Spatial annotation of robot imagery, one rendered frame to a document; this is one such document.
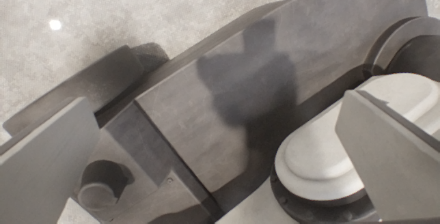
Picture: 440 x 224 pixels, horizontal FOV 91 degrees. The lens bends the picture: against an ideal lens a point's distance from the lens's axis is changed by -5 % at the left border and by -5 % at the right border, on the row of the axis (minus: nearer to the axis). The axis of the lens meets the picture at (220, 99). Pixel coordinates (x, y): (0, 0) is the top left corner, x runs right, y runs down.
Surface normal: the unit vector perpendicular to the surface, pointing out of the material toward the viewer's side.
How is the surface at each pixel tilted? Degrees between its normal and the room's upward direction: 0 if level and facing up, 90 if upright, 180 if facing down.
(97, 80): 37
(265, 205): 90
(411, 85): 90
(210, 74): 0
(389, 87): 90
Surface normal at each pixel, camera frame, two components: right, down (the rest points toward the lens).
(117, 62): 0.81, -0.31
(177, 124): 0.25, 0.29
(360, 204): -0.49, -0.79
